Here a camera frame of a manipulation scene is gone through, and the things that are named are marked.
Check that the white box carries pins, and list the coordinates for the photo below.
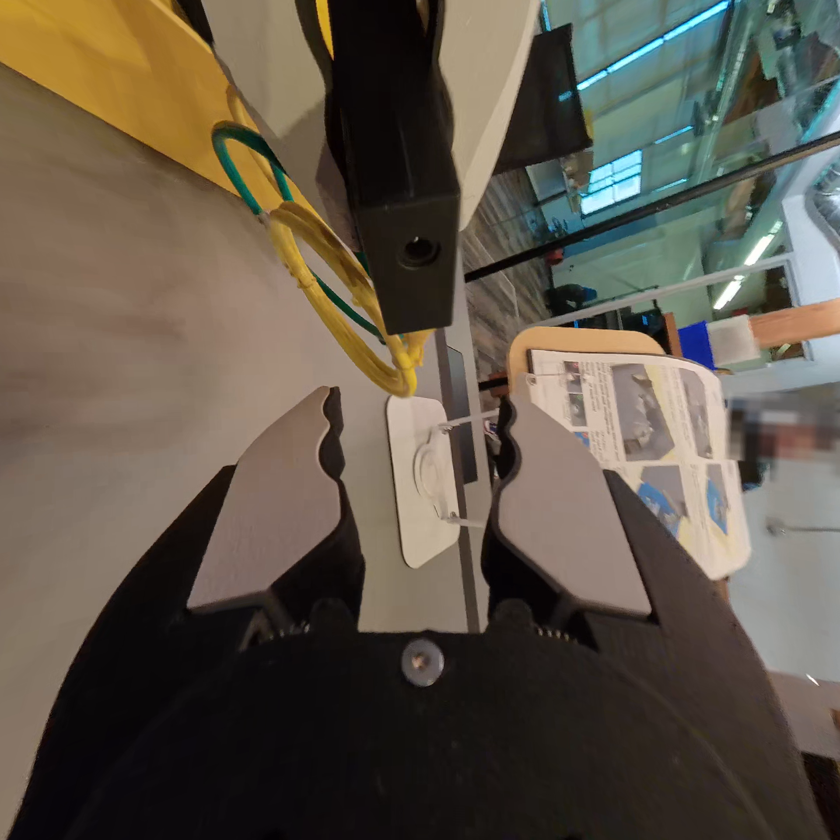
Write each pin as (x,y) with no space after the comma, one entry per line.
(733,341)

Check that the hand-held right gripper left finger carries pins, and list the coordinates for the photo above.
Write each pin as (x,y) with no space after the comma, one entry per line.
(275,499)

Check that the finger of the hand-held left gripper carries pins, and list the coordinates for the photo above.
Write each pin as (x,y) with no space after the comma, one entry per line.
(485,79)
(275,65)

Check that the black fabric panel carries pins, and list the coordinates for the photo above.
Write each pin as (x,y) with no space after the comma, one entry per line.
(544,105)

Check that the wooden beam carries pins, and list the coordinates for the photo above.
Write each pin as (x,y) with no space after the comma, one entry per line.
(794,325)

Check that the black ethernet switch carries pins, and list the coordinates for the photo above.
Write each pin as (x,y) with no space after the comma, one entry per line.
(394,164)

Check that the blue box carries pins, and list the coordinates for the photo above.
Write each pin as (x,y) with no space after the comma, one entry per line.
(694,344)

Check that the black pole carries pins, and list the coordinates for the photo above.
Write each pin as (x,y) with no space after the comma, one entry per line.
(656,207)

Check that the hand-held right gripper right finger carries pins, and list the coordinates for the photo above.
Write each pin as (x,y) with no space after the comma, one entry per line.
(564,518)

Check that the printed instruction sheet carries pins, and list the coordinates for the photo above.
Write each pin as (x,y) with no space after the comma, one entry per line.
(656,426)

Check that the yellow storage bin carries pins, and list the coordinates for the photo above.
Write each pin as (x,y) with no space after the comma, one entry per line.
(98,65)

